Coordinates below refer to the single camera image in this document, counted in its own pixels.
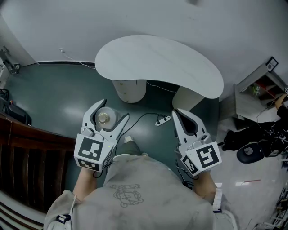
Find person's grey shirt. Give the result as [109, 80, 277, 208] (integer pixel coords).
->
[43, 154, 239, 230]

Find person's grey trousers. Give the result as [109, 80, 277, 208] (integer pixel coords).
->
[114, 141, 143, 158]

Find white power strip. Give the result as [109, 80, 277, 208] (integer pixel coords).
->
[155, 115, 172, 127]

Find white cable under table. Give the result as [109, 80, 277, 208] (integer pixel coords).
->
[145, 80, 179, 93]

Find black bag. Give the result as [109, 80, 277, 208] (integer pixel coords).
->
[0, 88, 32, 125]

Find person's right forearm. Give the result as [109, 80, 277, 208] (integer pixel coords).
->
[193, 172, 218, 204]

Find grey shelf unit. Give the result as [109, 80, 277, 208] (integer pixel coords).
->
[233, 62, 288, 120]

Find white wall cable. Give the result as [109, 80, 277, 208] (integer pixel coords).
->
[59, 47, 96, 70]

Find black power cable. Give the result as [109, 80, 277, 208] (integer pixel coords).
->
[121, 112, 163, 136]

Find white table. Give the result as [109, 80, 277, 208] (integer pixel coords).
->
[94, 35, 225, 111]

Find black framed picture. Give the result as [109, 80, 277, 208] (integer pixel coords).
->
[265, 56, 279, 73]

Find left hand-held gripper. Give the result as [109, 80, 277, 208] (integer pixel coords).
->
[74, 98, 131, 173]

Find black round stool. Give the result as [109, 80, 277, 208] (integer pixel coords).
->
[236, 141, 265, 164]

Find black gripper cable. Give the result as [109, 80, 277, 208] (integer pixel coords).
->
[174, 148, 199, 190]
[92, 155, 113, 179]

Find small clear bottle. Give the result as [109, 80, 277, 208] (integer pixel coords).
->
[94, 106, 123, 131]

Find grey metal equipment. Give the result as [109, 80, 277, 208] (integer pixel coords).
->
[0, 45, 21, 76]

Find small green plant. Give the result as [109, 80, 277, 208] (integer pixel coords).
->
[250, 84, 262, 97]

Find white shoulder strap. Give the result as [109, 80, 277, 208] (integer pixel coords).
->
[212, 188, 224, 213]
[55, 195, 77, 225]

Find dark wooden furniture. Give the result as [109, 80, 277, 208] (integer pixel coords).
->
[0, 111, 77, 214]

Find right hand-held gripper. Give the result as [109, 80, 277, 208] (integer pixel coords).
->
[171, 109, 223, 177]

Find person's left forearm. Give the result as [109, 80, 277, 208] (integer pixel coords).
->
[72, 167, 100, 203]

